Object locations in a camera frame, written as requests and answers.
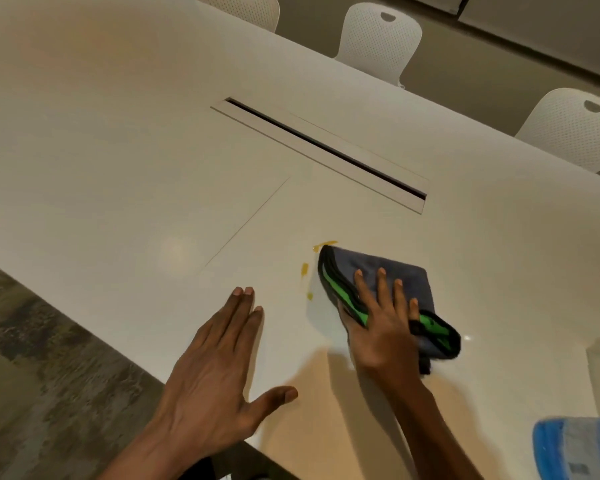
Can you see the person's left thumb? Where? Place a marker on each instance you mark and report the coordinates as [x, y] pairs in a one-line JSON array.
[[275, 397]]

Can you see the person's left middle finger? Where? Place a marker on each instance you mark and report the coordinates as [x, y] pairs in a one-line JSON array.
[[237, 327]]

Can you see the blue and white plastic packet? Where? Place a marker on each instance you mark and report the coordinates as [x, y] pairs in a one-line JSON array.
[[580, 449]]

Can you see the person's right hand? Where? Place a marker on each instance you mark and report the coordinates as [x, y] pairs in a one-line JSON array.
[[382, 344]]

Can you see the person's right thumb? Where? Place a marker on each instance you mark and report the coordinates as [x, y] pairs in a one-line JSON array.
[[346, 322]]

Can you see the person's left hand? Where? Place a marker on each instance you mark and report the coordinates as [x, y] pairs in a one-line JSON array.
[[205, 394]]

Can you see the person's right forearm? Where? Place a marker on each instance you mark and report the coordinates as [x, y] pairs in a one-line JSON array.
[[430, 434]]

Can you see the person's right middle finger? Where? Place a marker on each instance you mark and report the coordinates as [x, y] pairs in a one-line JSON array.
[[384, 292]]

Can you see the person's right little finger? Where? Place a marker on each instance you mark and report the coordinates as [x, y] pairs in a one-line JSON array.
[[414, 317]]

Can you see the yellow liquid spill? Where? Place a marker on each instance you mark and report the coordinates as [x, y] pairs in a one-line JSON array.
[[325, 244]]

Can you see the person's left forearm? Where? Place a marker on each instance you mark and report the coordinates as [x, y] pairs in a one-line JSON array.
[[150, 457]]

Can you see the white perforated plastic chair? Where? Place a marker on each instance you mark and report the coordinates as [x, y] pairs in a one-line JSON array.
[[375, 44], [570, 129], [250, 9]]

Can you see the grey and green microfiber cloth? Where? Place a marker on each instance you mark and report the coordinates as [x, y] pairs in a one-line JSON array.
[[405, 282]]

